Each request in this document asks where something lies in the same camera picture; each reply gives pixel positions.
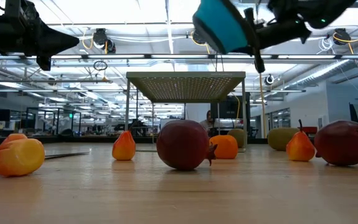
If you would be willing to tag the black-framed glass booth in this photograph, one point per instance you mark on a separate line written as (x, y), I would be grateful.
(57, 123)

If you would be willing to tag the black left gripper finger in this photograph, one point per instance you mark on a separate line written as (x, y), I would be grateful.
(54, 35)
(54, 47)

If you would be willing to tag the potato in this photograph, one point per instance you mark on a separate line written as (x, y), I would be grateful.
(278, 139)

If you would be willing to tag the blue collapsible colander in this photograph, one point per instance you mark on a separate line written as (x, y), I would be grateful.
(225, 28)

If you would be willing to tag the red box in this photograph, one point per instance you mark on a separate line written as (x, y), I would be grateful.
(311, 129)

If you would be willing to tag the yellow orange bell pepper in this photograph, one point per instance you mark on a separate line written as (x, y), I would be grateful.
(20, 157)

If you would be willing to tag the person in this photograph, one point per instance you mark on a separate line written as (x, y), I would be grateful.
(209, 123)

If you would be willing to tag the brown-green kiwi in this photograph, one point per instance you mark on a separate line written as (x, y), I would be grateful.
(238, 136)

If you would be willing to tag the dark screen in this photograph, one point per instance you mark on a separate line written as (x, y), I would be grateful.
(230, 109)

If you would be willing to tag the pale green perforated shelf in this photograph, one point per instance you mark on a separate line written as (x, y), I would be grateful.
(185, 88)

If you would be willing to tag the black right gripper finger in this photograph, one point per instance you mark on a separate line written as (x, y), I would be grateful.
(278, 41)
(284, 30)

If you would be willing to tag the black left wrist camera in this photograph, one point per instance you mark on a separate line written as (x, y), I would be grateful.
(44, 63)

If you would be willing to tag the dark red pomegranate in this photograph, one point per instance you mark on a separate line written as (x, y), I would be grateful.
(343, 143)
(181, 144)

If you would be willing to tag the black table frame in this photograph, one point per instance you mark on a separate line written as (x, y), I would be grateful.
(73, 140)

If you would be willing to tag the small orange mandarin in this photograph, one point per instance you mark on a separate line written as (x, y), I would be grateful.
(227, 147)

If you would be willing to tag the small orange-red pear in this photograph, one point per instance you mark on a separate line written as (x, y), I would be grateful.
(300, 149)
(13, 137)
(124, 147)

